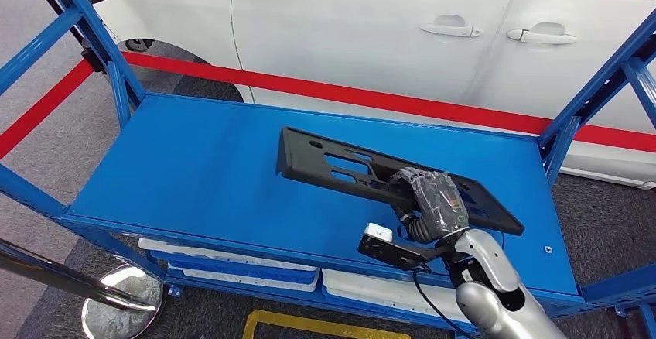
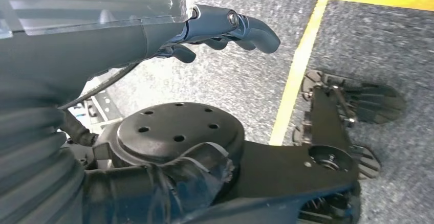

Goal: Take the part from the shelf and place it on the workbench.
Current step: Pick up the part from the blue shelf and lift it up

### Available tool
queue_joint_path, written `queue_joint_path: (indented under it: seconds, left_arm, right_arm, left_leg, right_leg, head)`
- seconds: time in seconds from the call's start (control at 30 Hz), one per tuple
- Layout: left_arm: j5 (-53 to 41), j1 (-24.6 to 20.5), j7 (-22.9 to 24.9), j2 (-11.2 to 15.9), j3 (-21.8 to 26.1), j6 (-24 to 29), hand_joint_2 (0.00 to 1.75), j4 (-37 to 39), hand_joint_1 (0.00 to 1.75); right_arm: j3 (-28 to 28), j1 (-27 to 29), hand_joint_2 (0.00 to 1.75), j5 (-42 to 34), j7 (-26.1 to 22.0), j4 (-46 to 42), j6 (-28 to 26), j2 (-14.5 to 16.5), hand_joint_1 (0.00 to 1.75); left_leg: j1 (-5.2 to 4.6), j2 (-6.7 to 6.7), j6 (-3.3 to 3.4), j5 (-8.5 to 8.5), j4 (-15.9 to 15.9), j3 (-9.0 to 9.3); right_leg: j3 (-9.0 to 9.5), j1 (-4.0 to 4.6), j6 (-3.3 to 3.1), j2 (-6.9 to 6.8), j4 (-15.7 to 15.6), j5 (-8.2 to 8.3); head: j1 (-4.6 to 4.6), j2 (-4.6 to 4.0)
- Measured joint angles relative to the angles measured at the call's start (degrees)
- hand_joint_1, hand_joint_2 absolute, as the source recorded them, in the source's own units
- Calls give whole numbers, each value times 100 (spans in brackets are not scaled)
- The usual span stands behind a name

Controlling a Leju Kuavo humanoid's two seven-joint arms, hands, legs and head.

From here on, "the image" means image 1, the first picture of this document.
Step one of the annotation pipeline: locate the yellow floor tape marking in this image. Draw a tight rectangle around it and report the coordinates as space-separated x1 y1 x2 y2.
242 309 412 339

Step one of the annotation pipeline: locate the blue metal shelf rack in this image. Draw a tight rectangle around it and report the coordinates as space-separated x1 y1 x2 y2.
0 0 656 339

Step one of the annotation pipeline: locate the black plastic panel part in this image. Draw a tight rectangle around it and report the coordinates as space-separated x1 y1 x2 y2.
275 126 526 237

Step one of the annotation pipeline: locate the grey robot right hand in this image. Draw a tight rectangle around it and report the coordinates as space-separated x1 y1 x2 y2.
389 167 470 240

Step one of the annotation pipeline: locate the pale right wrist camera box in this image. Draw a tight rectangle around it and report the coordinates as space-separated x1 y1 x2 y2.
364 222 395 245

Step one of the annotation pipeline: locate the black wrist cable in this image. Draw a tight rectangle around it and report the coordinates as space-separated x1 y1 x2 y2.
411 267 477 339

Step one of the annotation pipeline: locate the chrome stanchion post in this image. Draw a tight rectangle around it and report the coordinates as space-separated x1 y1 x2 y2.
0 238 168 339

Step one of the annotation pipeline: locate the short red barrier belt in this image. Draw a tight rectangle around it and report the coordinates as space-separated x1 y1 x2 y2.
0 58 97 161

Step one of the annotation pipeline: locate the black stanchion post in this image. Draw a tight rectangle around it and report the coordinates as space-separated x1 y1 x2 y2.
22 0 111 75

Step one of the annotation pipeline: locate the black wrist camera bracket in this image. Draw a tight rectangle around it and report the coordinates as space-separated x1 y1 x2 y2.
357 234 457 272

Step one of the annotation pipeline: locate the white car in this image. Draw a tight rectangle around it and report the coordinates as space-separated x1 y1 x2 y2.
67 0 656 190

